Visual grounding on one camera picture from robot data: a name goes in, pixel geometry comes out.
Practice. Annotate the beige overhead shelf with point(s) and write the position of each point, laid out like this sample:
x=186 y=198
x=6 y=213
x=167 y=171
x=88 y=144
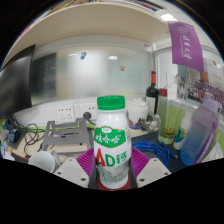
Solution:
x=93 y=23

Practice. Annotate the clear tall red-capped container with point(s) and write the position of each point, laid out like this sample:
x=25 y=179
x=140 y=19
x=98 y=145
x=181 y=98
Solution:
x=166 y=116

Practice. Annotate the group photo print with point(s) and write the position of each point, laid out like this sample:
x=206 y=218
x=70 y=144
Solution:
x=206 y=88

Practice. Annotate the white wall power socket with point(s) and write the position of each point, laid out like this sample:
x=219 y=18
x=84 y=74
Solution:
x=65 y=113
x=88 y=111

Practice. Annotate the black computer monitor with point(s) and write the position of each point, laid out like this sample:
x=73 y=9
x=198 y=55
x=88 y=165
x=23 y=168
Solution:
x=15 y=83

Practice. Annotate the purple translucent water bottle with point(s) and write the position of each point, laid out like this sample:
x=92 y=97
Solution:
x=200 y=136

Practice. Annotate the small white labelled bottle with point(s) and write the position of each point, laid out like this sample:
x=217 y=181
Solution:
x=182 y=135

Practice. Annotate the white mug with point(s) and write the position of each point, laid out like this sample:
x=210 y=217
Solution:
x=41 y=160

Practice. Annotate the grey metal laptop stand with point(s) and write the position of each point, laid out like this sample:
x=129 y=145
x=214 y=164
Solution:
x=66 y=133

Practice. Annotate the purple hanging pennant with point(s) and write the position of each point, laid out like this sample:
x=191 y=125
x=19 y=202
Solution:
x=186 y=45

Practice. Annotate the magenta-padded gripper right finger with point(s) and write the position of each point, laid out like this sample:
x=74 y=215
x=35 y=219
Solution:
x=151 y=171

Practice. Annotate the white green-capped drink bottle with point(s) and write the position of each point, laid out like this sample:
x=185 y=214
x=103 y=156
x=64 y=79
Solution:
x=111 y=146

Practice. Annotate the white lidded ceramic jar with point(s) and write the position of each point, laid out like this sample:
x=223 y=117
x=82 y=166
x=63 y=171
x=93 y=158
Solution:
x=137 y=111

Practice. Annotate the dark red-capped wine bottle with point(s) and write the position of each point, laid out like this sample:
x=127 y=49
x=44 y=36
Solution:
x=152 y=95

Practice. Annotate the flat round red coaster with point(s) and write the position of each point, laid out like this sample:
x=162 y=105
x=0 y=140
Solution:
x=125 y=187

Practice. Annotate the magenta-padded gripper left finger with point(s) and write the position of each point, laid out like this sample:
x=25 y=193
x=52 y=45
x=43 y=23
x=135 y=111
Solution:
x=71 y=171

